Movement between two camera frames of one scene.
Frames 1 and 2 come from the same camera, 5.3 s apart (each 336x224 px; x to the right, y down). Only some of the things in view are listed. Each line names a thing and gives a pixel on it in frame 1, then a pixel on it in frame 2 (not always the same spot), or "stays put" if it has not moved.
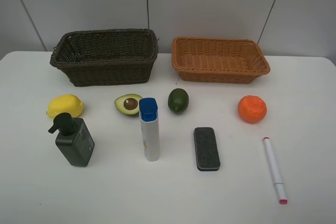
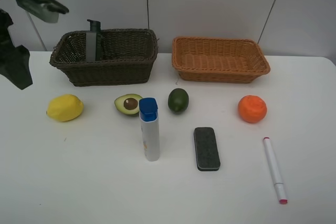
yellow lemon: x=69 y=103 stays put
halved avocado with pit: x=127 y=104 stays put
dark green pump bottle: x=75 y=141 → x=93 y=42
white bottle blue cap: x=149 y=115 stays put
